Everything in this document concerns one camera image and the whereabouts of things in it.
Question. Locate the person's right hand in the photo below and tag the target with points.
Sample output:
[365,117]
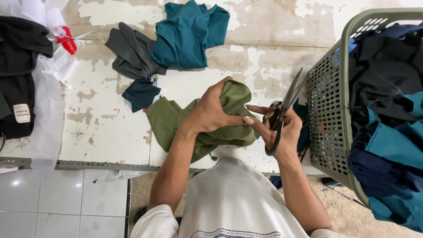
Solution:
[290,132]

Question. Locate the person's left hand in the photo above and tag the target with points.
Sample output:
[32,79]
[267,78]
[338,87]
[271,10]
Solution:
[208,110]

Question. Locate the black scissors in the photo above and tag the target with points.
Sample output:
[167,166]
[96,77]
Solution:
[292,92]

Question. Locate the olive green cloth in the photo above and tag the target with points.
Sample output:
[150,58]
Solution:
[165,122]

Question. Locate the dark teal cloth scrap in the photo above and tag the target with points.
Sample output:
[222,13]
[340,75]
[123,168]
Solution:
[303,132]

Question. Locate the green perforated laundry basket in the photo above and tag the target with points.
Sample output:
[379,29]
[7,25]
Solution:
[327,109]

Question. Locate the navy and white cloth piece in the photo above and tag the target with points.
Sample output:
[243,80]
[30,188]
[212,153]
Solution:
[140,94]

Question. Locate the person's white shirt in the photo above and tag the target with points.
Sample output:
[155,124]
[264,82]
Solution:
[238,198]

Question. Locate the navy blue cloth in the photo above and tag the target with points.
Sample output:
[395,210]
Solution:
[373,172]

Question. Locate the dark grey cloth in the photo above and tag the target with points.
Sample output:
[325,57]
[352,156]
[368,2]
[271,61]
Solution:
[132,53]

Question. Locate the large teal cloth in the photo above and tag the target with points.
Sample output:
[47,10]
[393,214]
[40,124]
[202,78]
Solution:
[396,142]

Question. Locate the black cloth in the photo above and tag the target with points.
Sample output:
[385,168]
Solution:
[383,72]

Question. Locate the black shoe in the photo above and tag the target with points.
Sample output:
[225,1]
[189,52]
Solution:
[140,215]

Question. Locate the red tag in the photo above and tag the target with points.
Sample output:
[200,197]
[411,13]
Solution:
[67,43]

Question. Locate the black garment with white label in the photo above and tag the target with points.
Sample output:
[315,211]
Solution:
[16,49]

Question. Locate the perforated metal table rail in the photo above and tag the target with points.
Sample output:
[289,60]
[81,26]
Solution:
[99,165]

